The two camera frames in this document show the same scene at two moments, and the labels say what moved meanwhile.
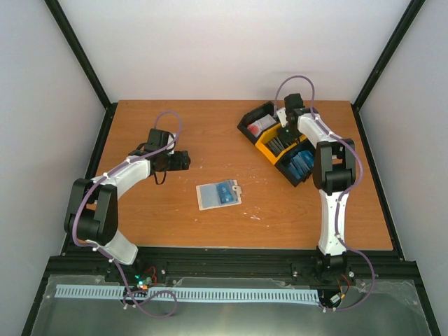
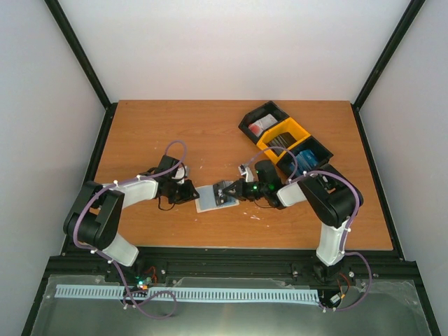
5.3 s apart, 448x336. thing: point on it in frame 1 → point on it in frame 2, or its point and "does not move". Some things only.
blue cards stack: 301,164 does not move
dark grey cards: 276,145 does not move
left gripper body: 180,163 → 174,194
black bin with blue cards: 297,166 does not move
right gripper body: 290,135 → 256,192
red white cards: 257,127 does not move
